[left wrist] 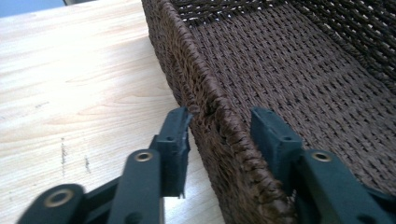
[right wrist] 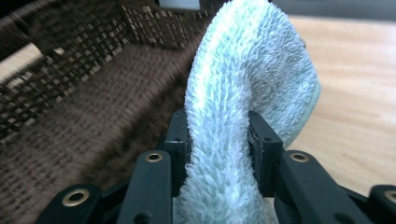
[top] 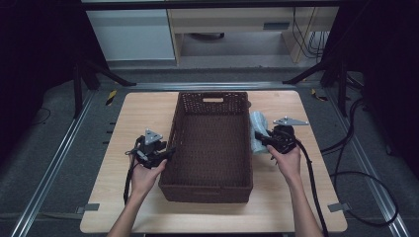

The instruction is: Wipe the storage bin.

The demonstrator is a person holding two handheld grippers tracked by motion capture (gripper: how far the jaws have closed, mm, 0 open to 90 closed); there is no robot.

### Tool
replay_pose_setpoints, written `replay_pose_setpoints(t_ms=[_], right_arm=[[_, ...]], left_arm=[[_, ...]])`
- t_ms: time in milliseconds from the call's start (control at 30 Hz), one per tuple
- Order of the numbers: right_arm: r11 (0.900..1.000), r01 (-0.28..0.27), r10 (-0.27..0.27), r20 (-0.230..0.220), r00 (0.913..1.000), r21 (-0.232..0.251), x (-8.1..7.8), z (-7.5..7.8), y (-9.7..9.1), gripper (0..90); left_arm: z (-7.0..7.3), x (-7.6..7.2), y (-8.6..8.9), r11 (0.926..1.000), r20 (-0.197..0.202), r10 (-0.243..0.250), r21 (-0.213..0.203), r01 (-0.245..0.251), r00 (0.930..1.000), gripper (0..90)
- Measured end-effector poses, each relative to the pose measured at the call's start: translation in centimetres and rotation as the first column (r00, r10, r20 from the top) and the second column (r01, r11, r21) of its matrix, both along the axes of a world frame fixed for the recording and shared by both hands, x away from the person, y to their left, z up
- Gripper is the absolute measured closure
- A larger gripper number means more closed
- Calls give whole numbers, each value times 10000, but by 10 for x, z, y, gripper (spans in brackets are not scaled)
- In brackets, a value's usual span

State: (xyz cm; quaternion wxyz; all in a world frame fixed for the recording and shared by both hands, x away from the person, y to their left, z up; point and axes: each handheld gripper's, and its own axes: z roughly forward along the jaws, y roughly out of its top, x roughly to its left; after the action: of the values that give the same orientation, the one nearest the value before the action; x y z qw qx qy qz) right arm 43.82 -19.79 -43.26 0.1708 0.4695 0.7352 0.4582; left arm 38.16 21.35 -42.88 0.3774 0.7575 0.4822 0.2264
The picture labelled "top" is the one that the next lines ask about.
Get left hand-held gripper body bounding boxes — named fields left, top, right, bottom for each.
left=133, top=127, right=164, bottom=170

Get black cables under desk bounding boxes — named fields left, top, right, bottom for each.
left=291, top=7, right=331, bottom=62

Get yellow black tape strip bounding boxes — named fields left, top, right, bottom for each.
left=105, top=89, right=119, bottom=107
left=310, top=88, right=330, bottom=103

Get thick black looped floor cable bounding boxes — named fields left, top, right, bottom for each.
left=332, top=170, right=400, bottom=229

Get dark curtain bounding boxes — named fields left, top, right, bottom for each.
left=324, top=0, right=419, bottom=181
left=0, top=0, right=110, bottom=166

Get person's right hand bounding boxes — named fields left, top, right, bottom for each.
left=266, top=144, right=302, bottom=186

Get black metal stand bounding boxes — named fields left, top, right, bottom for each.
left=72, top=58, right=137, bottom=119
left=282, top=54, right=351, bottom=119

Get thin black floor cable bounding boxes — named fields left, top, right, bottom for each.
left=28, top=107, right=52, bottom=128

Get person's left hand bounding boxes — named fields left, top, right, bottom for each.
left=129, top=158, right=169, bottom=199

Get white cabinet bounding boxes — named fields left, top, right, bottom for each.
left=86, top=9, right=176, bottom=62

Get light blue striped cloth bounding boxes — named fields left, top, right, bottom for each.
left=249, top=111, right=271, bottom=155

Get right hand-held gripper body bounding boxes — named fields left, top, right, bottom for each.
left=270, top=116, right=310, bottom=155

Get left hand-held gripper black cable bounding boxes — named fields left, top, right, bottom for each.
left=123, top=136, right=146, bottom=205

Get aluminium floor rail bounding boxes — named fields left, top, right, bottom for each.
left=129, top=81, right=297, bottom=92
left=324, top=88, right=412, bottom=237
left=9, top=90, right=97, bottom=237

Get grey table bracket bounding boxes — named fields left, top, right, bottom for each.
left=76, top=202, right=101, bottom=215
left=327, top=201, right=352, bottom=213

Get brown woven basket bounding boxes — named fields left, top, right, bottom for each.
left=158, top=91, right=254, bottom=204

